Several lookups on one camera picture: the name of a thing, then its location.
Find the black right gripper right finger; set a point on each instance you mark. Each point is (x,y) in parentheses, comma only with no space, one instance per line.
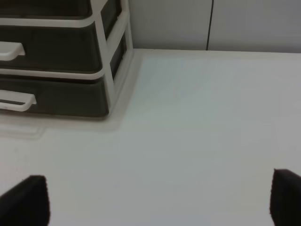
(285,198)

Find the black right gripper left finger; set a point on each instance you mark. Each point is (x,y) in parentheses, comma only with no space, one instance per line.
(26,204)

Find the dark translucent drawer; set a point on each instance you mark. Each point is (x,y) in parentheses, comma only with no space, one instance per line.
(45,8)
(54,49)
(68,97)

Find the white plastic drawer cabinet frame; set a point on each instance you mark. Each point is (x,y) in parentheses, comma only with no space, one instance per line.
(112,23)

